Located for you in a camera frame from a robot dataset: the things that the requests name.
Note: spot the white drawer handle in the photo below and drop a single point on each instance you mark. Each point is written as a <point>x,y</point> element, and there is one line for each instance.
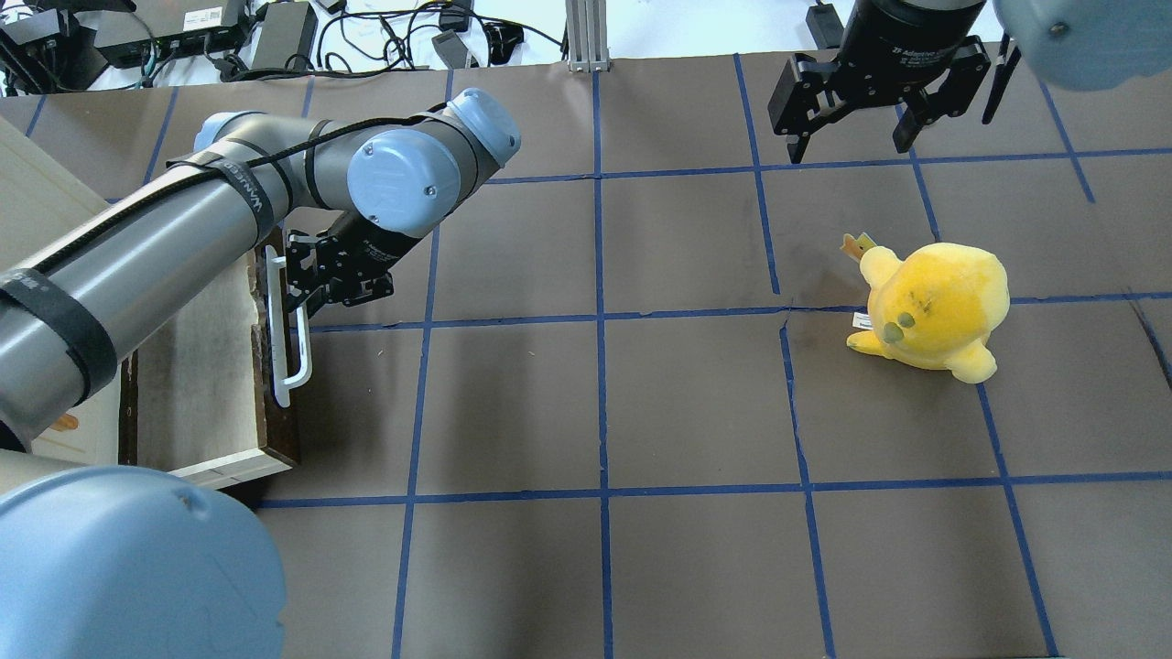
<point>289,345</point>

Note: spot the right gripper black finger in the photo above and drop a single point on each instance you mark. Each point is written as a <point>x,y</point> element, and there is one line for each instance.
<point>795,110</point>
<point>965,75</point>

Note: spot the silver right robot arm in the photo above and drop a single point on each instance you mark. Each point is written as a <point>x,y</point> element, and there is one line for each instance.
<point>1083,46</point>

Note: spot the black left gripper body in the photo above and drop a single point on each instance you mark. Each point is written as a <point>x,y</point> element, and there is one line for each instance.
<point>377,245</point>

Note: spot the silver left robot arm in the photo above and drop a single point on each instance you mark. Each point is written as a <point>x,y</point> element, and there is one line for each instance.
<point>132,562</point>

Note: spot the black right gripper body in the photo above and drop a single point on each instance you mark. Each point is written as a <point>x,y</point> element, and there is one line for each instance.
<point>902,38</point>

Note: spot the yellow plush dinosaur toy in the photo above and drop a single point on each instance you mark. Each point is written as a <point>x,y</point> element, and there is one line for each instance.
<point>934,310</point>

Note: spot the aluminium frame post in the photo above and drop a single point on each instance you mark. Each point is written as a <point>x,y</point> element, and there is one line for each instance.
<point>586,44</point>

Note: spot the black power adapter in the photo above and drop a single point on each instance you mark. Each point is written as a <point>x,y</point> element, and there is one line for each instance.
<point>286,33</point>

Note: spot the brown paper table cover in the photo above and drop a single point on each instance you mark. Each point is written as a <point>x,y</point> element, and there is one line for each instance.
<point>610,410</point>

